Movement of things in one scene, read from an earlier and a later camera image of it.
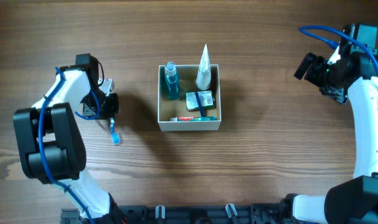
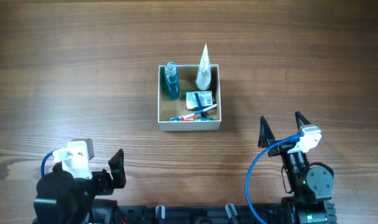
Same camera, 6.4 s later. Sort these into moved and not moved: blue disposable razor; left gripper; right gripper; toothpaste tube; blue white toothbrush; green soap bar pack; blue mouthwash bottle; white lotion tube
Moved: left gripper; blue white toothbrush; right gripper
Not moved: toothpaste tube; white lotion tube; green soap bar pack; blue disposable razor; blue mouthwash bottle
